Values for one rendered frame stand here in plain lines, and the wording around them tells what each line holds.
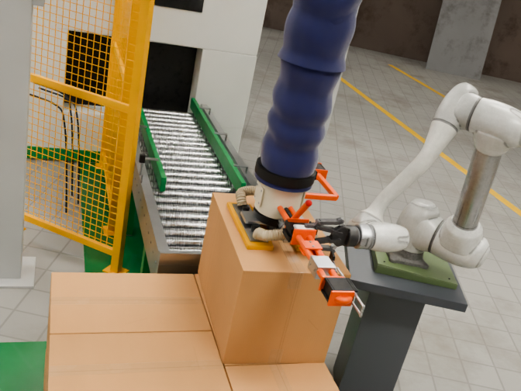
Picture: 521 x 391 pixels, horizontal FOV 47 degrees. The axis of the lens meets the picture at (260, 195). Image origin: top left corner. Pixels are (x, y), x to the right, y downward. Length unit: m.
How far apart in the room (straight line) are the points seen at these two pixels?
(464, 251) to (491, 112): 0.63
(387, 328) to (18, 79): 2.05
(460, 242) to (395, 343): 0.60
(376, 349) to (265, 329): 0.84
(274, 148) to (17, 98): 1.43
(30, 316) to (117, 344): 1.09
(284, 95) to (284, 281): 0.64
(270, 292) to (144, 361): 0.50
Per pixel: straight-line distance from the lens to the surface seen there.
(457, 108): 2.32
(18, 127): 3.16
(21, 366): 3.03
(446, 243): 2.63
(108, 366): 2.20
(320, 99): 2.09
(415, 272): 2.69
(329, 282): 1.80
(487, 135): 2.31
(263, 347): 2.26
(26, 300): 3.42
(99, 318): 2.41
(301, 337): 2.28
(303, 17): 2.02
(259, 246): 2.17
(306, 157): 2.14
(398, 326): 2.85
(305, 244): 1.98
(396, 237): 2.20
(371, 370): 2.99
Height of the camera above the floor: 1.99
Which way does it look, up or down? 24 degrees down
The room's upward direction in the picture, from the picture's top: 12 degrees clockwise
